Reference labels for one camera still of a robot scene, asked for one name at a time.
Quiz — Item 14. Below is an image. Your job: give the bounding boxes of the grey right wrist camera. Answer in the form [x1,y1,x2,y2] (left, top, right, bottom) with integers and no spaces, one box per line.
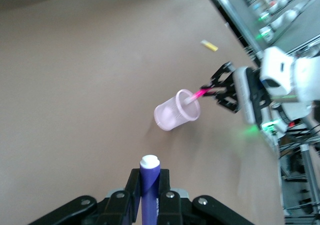
[233,66,263,125]

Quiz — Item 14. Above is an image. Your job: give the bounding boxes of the aluminium frame post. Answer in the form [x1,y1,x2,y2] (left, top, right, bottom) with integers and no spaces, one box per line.
[298,143,317,212]

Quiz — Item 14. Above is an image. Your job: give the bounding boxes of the pink marker pen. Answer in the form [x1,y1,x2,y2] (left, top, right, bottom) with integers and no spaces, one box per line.
[183,88,210,105]

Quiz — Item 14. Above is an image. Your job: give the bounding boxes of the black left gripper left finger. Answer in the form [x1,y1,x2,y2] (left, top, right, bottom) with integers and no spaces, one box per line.
[28,168,142,225]

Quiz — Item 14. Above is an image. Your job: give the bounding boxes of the aluminium frame rail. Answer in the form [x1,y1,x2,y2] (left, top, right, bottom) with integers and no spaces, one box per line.
[201,0,266,61]

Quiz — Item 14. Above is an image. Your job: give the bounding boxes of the yellow marker pen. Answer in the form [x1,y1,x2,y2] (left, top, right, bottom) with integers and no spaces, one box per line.
[200,39,219,52]

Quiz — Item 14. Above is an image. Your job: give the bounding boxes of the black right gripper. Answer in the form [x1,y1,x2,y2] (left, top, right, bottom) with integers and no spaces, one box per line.
[199,61,272,115]

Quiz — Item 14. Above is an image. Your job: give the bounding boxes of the pink mesh pen holder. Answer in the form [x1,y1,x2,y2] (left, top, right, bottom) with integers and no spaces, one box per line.
[153,88,202,132]

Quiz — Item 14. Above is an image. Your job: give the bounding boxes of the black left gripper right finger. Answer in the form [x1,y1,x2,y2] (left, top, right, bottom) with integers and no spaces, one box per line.
[156,168,255,225]

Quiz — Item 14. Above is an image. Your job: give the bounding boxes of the purple marker pen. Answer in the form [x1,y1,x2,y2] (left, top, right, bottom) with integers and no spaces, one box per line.
[138,154,161,225]

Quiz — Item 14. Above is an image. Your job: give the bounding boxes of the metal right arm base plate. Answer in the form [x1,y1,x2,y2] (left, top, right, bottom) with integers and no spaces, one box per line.
[259,121,282,137]

